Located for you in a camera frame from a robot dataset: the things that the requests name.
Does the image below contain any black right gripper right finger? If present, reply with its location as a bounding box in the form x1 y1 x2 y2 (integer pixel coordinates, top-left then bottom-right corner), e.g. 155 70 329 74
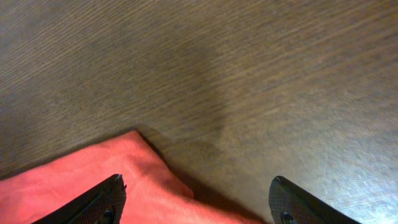
269 176 359 224

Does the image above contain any red orange t-shirt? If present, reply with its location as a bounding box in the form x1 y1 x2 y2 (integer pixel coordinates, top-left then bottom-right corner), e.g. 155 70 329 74
0 130 265 224

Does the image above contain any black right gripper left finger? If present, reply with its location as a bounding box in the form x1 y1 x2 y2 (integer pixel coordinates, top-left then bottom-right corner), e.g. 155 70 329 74
34 174 126 224

